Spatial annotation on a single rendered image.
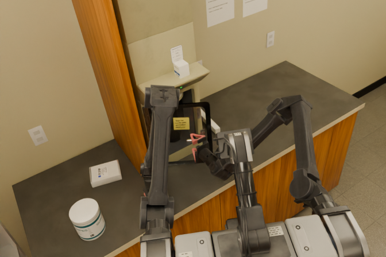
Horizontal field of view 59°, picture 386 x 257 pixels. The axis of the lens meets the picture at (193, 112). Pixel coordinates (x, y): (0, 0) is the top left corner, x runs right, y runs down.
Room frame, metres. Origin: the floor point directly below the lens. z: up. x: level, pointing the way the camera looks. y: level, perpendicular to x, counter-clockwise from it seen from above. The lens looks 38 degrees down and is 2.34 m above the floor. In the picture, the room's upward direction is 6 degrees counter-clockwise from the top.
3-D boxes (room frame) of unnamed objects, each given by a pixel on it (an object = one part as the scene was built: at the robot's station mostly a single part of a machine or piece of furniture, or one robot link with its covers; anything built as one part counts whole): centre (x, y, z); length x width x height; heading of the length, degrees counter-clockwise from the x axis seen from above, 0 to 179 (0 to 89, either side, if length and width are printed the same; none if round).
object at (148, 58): (1.48, 0.16, 1.32); 0.32 x 0.25 x 0.77; 119
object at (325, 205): (0.59, -0.36, 1.45); 0.09 x 0.08 x 0.12; 93
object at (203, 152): (1.12, -0.04, 1.20); 0.07 x 0.07 x 0.10; 29
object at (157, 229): (0.56, 0.14, 1.45); 0.09 x 0.08 x 0.12; 93
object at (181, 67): (1.34, 0.03, 1.54); 0.05 x 0.05 x 0.06; 29
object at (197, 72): (1.32, 0.07, 1.46); 0.32 x 0.12 x 0.10; 119
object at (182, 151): (1.28, 0.07, 1.19); 0.30 x 0.01 x 0.40; 87
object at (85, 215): (0.97, 0.53, 1.01); 0.13 x 0.13 x 0.15
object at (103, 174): (1.30, 0.51, 0.96); 0.16 x 0.12 x 0.04; 104
